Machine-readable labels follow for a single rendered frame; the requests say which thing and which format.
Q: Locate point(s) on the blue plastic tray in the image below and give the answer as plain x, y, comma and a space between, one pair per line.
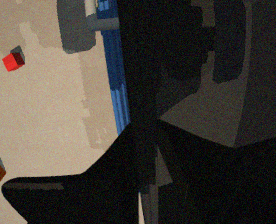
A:
108, 9

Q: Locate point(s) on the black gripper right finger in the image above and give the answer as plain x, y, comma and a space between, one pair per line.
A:
208, 175

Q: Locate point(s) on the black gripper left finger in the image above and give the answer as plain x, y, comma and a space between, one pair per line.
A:
108, 190

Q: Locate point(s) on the small red block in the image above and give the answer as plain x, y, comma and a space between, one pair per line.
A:
13, 61

